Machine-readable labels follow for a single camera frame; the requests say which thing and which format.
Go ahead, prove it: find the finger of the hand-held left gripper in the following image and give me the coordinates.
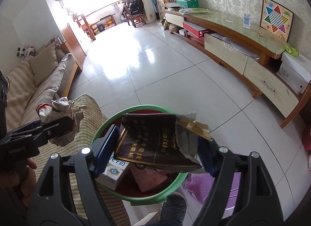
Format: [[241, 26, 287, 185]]
[[7, 120, 43, 135], [29, 116, 74, 147]]

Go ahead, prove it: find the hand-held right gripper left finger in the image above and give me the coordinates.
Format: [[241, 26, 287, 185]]
[[29, 124, 119, 226]]

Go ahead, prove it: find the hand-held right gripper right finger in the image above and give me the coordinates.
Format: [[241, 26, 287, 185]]
[[196, 135, 283, 226]]

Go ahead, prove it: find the brown paper bag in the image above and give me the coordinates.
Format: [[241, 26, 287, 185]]
[[36, 97, 88, 147]]

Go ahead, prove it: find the white milk carton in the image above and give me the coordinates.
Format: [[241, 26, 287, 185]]
[[96, 152, 132, 191]]

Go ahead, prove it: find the dark brown torn packet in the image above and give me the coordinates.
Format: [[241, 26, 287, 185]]
[[114, 112, 212, 173]]

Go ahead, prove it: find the pink strawberry snack box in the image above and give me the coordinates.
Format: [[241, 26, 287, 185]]
[[131, 164, 168, 192]]

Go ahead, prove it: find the red bin with green rim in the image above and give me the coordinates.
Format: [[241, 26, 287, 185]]
[[91, 104, 207, 206]]

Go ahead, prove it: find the person's left hand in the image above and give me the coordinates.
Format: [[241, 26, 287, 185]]
[[7, 158, 37, 204]]

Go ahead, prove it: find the striped beige sofa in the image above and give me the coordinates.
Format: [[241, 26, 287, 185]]
[[5, 35, 85, 131]]

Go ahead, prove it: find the person's grey shoe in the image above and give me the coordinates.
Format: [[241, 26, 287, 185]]
[[159, 191, 189, 226]]

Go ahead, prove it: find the beige pillow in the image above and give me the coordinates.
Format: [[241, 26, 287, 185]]
[[29, 43, 59, 87]]

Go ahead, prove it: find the cow plush toy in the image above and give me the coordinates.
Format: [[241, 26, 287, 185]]
[[17, 45, 37, 61]]

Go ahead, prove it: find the brown patterned cushion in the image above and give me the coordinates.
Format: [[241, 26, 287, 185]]
[[52, 35, 64, 57]]

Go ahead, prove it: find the wooden stair railing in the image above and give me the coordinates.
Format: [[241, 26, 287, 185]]
[[35, 0, 96, 43]]

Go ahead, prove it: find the low wooden table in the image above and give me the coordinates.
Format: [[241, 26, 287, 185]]
[[93, 14, 117, 28]]

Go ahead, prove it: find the white cardboard box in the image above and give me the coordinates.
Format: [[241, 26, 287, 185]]
[[276, 51, 311, 95]]

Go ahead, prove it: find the wooden chair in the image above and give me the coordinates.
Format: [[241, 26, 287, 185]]
[[121, 4, 146, 28]]

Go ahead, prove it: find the wooden television cabinet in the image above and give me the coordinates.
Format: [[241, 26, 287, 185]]
[[165, 7, 311, 129]]

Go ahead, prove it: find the small green toy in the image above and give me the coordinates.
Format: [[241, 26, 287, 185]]
[[285, 44, 299, 56]]

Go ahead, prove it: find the small blue white box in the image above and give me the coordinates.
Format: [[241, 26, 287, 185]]
[[243, 13, 252, 29]]

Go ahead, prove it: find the black backpack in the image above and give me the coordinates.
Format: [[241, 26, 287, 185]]
[[129, 0, 144, 15]]

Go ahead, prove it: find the white patterned board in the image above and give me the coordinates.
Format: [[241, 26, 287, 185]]
[[155, 0, 164, 19]]

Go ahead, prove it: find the green box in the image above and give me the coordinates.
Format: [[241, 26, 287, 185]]
[[175, 0, 199, 9]]

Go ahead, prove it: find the star checkers board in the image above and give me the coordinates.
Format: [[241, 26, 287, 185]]
[[259, 0, 294, 43]]

